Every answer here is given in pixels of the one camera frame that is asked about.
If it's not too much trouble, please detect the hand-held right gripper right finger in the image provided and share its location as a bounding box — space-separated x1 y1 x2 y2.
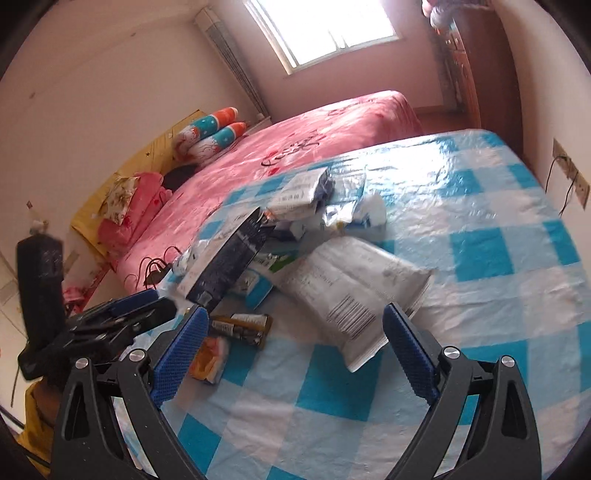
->
382 303 542 480

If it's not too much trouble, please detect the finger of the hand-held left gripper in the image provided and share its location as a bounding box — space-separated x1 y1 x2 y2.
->
78 288 160 320
99 298 178 334

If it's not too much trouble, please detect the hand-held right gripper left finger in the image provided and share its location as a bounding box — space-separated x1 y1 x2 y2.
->
50 305 211 480

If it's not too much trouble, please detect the brown gold snack packet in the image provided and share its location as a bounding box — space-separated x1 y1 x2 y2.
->
209 313 273 350

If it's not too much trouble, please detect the large white plastic mailer bag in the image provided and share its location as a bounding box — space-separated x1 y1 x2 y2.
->
277 236 437 374

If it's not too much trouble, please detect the black cardboard box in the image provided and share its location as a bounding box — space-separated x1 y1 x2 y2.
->
185 207 278 313

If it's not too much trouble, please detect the white green blue packet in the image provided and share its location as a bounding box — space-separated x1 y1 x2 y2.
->
231 251 301 311

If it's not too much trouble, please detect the orange white snack wrapper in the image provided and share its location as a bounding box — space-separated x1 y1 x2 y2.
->
189 336 230 386

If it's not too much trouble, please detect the pink box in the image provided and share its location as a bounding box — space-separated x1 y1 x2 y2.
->
61 285 89 311

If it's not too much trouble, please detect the clear plastic bag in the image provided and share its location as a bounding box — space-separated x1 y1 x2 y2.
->
172 208 259 303

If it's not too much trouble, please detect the folded pink blanket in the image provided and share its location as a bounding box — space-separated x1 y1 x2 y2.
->
96 172 175 256

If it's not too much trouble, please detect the floral pillow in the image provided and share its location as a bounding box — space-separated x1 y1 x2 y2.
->
102 175 140 227

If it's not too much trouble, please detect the blue checked plastic tablecloth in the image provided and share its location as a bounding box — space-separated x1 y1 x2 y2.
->
111 129 591 480

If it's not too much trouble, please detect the black cloth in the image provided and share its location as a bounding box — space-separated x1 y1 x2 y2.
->
161 166 200 192

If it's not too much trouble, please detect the yellow bed headboard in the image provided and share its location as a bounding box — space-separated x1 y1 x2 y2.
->
69 109 207 273

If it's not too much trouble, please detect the silver foil packet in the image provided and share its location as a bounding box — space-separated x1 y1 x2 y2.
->
322 200 358 230

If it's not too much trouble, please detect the cartoon print bolster pillow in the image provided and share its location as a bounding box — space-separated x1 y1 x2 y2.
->
190 121 249 163
174 107 240 160

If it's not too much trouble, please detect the clear plastic wrap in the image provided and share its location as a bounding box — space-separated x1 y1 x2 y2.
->
329 167 369 204

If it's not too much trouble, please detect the pile of white packets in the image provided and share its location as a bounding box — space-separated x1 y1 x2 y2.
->
267 167 331 217

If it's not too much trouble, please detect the bed with pink sheet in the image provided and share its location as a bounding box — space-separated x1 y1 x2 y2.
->
111 90 426 296

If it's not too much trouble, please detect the standing air conditioner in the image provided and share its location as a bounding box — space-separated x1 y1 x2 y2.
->
193 7 271 123

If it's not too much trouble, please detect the wooden wardrobe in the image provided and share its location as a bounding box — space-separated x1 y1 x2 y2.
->
431 4 484 131

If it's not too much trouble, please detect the window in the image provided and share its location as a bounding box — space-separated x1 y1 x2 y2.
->
242 0 401 78

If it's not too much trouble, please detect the bundle of folded quilts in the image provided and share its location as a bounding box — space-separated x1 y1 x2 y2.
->
419 0 457 29

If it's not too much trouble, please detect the black charger with cables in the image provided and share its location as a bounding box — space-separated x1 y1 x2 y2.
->
130 246 186 291

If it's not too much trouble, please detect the small wall hanging bag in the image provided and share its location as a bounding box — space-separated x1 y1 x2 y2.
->
25 200 50 237

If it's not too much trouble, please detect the black power cable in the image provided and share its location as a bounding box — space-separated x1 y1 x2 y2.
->
544 154 576 217

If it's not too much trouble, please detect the beige wall socket strip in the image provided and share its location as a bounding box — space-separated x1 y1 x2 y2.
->
553 137 591 209

